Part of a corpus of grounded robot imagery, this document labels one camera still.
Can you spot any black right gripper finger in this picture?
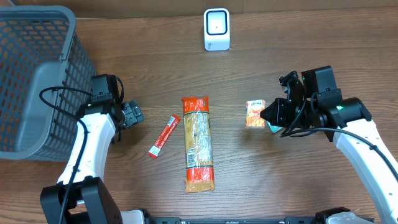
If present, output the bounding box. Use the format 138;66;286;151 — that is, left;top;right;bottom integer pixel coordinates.
261;114;275;124
261;101;275;114

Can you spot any teal wet wipes pack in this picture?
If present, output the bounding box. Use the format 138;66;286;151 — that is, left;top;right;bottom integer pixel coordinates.
267;122;282;134

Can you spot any orange kleenex tissue pack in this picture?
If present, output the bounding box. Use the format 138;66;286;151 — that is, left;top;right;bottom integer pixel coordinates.
246;100;266;128

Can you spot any red stick packet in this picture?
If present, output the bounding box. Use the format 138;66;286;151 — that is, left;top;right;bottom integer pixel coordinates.
148;114;181;159

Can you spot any long spaghetti pasta package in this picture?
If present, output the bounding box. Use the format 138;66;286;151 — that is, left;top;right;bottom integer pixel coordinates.
182;96;215;193

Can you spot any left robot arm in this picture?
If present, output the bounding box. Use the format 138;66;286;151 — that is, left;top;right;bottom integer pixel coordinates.
40;74;147;223

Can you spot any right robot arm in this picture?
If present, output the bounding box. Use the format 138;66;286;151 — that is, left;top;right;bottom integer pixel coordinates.
260;66;397;223

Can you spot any white barcode scanner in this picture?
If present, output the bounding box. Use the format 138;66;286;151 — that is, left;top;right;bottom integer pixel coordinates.
203;8;231;51

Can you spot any grey plastic shopping basket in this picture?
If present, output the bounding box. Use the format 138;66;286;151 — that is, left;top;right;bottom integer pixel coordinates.
1;6;96;161

